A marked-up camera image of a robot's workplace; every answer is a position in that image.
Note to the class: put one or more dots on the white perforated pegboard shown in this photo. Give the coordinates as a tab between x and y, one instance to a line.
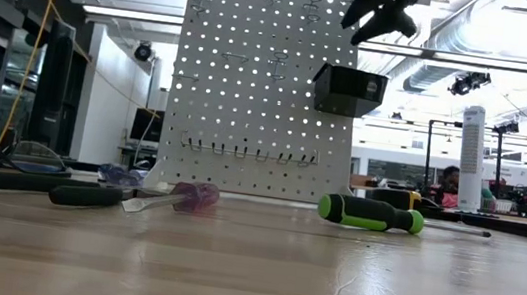
216	41

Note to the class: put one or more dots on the round black wall device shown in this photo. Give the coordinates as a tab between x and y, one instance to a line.
143	51

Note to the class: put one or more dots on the yellow black tape measure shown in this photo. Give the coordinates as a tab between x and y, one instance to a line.
398	197

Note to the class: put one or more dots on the black plastic bin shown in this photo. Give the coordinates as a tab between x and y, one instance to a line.
345	97

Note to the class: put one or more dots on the person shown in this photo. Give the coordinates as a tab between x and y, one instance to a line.
450	176

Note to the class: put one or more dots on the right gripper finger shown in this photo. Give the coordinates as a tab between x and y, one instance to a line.
389	24
368	11

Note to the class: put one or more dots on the black pole frame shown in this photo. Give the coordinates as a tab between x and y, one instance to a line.
427	152

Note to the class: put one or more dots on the black camera stand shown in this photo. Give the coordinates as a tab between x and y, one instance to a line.
498	161

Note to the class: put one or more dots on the white tower fan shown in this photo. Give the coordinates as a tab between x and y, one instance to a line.
471	158

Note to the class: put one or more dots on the clear safety glasses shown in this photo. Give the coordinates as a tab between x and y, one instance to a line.
40	160

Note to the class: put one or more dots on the black ceiling camera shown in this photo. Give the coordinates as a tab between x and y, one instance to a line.
468	83

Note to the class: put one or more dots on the ceiling light strip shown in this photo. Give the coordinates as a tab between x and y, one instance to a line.
133	15
480	61

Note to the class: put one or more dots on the black computer monitor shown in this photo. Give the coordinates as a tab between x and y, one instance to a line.
145	125

